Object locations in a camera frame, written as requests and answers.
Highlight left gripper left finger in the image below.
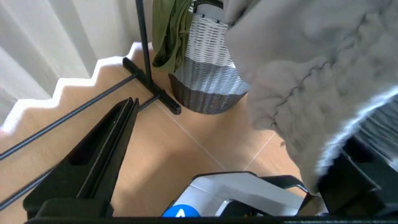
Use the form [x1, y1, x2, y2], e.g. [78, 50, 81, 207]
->
[23, 97, 140, 218]

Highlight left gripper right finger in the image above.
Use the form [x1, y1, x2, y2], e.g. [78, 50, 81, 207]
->
[317, 136, 398, 216]

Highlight pale grey shorts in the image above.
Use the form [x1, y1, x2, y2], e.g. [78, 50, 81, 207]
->
[223, 0, 398, 195]

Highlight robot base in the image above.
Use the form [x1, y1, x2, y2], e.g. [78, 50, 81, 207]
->
[161, 170, 309, 218]

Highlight black clothes rack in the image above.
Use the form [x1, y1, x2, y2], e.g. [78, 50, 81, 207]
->
[0, 0, 183, 212]

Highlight white laundry basket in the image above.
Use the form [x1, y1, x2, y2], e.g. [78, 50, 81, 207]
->
[167, 0, 250, 115]

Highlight green garment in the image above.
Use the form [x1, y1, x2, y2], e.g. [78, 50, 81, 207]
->
[151, 0, 194, 75]

